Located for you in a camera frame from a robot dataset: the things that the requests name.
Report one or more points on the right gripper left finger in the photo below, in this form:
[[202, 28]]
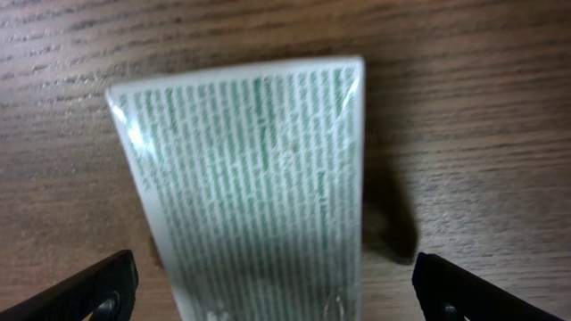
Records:
[[103, 291]]

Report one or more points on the white green medicine box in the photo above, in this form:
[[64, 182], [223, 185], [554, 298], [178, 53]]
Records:
[[251, 181]]

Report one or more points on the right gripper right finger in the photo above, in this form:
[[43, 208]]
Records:
[[448, 292]]

